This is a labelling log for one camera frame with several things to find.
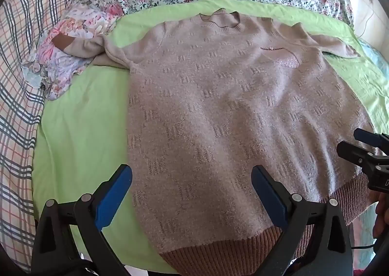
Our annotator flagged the plaid blanket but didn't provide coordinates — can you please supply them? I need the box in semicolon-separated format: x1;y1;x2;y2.
0;0;88;273

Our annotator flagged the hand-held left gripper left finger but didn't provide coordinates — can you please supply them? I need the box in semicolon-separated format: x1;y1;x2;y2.
30;164;133;276

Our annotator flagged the light green bed sheet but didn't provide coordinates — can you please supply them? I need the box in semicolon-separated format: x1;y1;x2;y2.
32;0;389;273

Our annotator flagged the light blue cloth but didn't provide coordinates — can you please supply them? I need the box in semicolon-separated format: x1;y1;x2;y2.
359;37;389;82

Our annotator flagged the beige knitted sweater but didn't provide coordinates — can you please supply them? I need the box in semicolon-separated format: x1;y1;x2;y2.
53;10;385;275

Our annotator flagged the person's right hand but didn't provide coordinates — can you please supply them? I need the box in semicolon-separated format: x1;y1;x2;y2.
375;192;389;238

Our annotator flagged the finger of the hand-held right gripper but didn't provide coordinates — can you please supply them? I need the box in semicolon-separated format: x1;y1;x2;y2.
336;140;389;175
353;128;389;151

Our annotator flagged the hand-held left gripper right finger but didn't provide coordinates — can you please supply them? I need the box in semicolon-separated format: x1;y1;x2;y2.
251;165;354;276

